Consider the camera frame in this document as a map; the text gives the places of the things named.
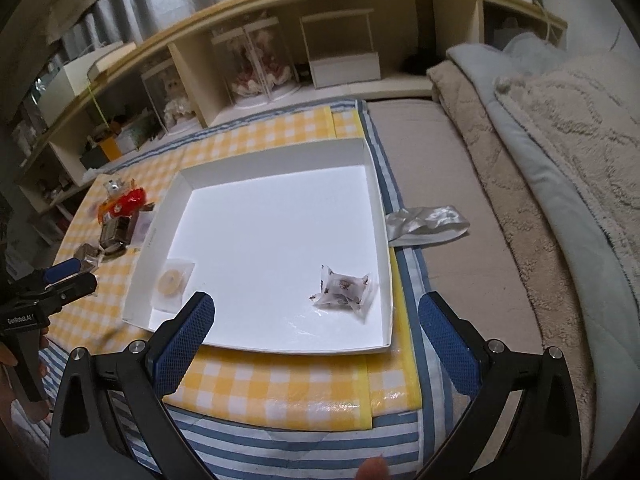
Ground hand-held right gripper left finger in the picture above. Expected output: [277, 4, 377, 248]
[47, 291, 217, 480]

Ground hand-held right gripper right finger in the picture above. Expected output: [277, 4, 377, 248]
[417, 291, 583, 480]

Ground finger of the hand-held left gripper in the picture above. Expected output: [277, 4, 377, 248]
[20, 256, 83, 291]
[30, 274, 98, 307]

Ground silver tray snack packet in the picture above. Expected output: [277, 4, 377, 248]
[99, 214, 141, 251]

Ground red snack packet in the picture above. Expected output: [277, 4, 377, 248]
[107, 187, 148, 216]

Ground white cardboard box tray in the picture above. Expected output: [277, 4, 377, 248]
[122, 137, 393, 358]

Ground person's left hand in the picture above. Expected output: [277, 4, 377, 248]
[0, 342, 50, 426]

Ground person's right hand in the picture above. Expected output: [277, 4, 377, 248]
[360, 455, 388, 480]

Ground clear round cookie packet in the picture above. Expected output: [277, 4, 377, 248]
[152, 257, 197, 311]

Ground brown and clear packet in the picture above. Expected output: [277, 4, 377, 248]
[131, 205, 156, 248]

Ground yellow checkered mat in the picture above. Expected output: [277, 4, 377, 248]
[47, 105, 423, 433]

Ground clear printed candy packet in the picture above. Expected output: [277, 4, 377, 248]
[310, 264, 376, 325]

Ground silver foil wrapper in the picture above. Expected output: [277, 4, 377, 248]
[384, 204, 471, 248]

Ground green white carton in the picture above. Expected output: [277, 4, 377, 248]
[119, 122, 151, 153]

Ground blue striped cloth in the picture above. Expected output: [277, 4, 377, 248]
[10, 97, 431, 480]

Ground grey-beige mattress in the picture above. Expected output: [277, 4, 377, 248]
[367, 97, 596, 480]

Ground white storage box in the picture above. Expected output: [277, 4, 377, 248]
[37, 42, 138, 126]

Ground light blue blanket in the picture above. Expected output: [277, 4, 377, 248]
[445, 32, 640, 376]

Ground white-dress doll display case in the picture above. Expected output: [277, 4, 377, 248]
[140, 57, 196, 133]

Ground beige fleece blanket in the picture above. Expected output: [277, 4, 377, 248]
[427, 45, 628, 421]

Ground cream textured blanket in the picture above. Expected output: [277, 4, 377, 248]
[495, 52, 640, 281]

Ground pink-dress doll display case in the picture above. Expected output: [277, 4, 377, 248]
[210, 15, 301, 106]

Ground wooden shelf unit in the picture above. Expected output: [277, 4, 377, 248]
[12, 0, 568, 241]

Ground white drawer box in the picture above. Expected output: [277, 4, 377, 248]
[300, 8, 383, 88]

